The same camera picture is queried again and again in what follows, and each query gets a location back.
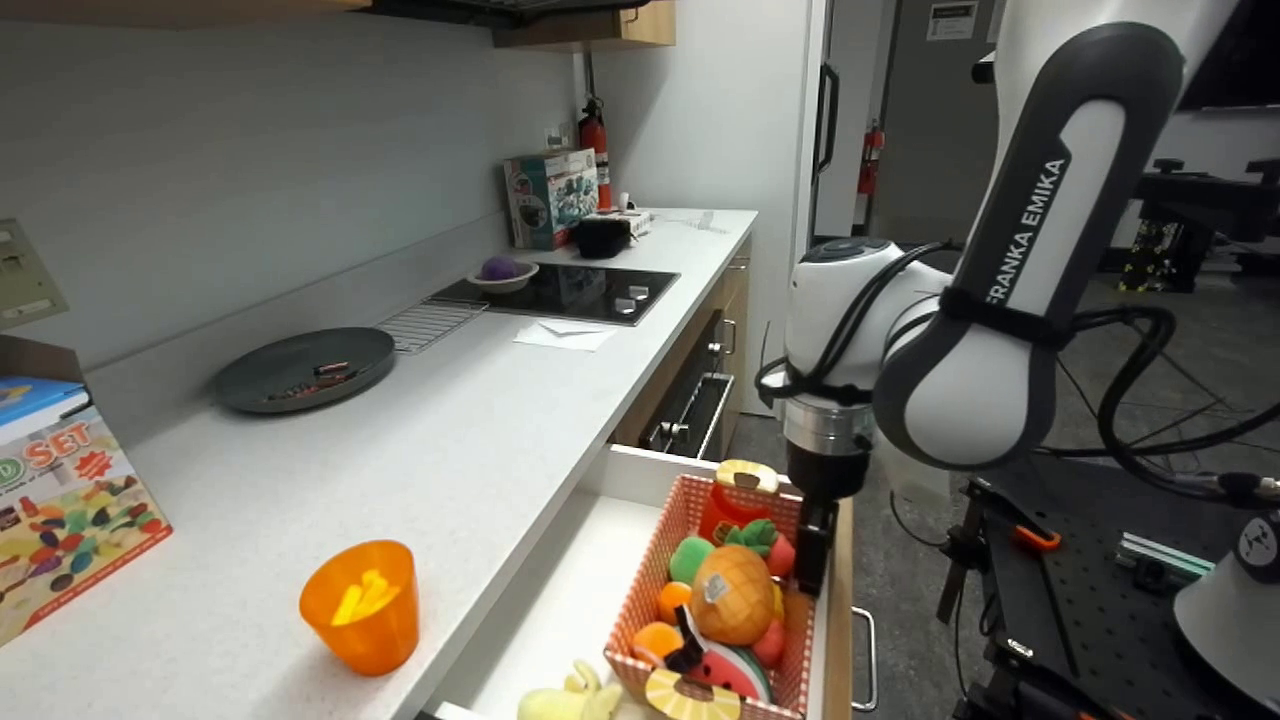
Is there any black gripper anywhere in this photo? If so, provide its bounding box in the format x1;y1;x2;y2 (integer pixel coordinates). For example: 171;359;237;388
783;448;877;601

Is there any silver drawer handle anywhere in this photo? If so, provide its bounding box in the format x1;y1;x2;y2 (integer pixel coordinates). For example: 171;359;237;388
849;602;885;717

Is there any wooden kitchen drawer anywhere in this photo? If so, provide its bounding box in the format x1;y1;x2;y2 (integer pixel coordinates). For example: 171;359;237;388
423;440;861;720

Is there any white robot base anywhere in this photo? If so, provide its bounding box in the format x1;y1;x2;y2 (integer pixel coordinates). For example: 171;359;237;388
1172;503;1280;717

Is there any red toy strawberry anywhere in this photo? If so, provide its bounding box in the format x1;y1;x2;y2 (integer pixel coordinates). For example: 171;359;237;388
720;516;798;581

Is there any red toy carton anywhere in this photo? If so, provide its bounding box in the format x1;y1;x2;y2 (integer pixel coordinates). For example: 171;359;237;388
696;454;807;545

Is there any big orange toy fruit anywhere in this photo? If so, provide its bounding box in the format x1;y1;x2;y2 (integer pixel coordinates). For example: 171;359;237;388
687;541;783;652

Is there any small red toy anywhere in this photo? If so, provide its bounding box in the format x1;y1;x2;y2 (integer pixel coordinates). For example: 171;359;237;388
746;617;790;672

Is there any green plush toy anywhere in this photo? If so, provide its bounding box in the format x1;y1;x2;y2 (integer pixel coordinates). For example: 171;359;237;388
663;531;720;589

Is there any toy watermelon slice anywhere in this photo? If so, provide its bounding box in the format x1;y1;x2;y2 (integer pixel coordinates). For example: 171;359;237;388
659;602;774;709

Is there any small orange toy ball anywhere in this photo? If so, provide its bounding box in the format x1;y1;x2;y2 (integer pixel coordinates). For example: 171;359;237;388
656;576;696;622
626;617;687;666

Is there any red checkered basket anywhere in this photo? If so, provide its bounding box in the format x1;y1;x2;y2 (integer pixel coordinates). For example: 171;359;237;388
601;471;818;720

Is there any yellow toy pineapple slice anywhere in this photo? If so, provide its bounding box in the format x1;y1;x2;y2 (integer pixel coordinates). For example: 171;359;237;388
638;664;746;720

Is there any black perforated robot table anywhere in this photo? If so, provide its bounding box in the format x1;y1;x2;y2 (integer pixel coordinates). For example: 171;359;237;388
933;454;1280;720

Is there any pale yellow toy banana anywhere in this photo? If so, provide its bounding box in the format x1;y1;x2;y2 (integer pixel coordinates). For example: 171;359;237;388
516;656;626;720

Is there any white paper napkin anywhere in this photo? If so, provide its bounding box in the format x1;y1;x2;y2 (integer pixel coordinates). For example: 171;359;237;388
516;314;621;354

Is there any black glass cooktop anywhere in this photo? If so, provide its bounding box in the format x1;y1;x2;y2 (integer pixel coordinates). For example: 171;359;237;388
428;261;679;329

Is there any teal and white tool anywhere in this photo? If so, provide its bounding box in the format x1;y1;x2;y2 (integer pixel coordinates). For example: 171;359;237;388
1117;527;1223;582

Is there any black mug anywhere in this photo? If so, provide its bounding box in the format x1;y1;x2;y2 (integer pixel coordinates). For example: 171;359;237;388
570;217;636;261

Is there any red fire extinguisher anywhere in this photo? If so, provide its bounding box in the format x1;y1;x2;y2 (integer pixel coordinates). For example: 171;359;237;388
857;123;889;199
570;44;617;217

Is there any beige bowl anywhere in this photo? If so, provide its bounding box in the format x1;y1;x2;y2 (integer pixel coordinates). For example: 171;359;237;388
465;253;543;295

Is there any grey metal door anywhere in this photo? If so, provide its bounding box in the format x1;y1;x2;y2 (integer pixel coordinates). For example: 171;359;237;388
812;0;1002;253

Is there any teal picture box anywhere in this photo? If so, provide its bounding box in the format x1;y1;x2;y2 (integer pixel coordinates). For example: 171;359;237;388
494;144;604;254

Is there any orange plastic cup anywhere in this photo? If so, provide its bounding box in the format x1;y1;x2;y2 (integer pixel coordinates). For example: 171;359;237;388
294;534;423;678

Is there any yellow toy piece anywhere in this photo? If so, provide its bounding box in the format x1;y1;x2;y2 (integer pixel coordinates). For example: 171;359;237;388
327;566;402;630

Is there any dark round plate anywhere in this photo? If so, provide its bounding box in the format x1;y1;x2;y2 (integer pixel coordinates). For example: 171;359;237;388
211;325;398;421

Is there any black range hood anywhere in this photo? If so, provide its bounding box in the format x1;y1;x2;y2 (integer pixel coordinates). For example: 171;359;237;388
364;0;622;33

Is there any black monitor screen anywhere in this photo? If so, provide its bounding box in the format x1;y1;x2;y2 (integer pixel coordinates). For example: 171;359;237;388
1175;0;1280;110

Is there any colourful toy set box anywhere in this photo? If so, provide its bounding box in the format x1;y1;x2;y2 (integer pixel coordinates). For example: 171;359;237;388
0;331;177;652

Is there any orange handled clamp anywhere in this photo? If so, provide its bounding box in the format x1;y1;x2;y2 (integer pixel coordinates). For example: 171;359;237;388
963;475;1068;554

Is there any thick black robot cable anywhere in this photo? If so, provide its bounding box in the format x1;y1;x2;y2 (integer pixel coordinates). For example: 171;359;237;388
753;245;1280;509

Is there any black camera tripod stand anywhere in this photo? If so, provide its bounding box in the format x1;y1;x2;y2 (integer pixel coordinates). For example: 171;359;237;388
1130;154;1280;291

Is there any wooden wall cabinet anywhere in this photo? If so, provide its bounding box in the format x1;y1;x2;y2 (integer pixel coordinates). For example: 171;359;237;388
489;0;674;53

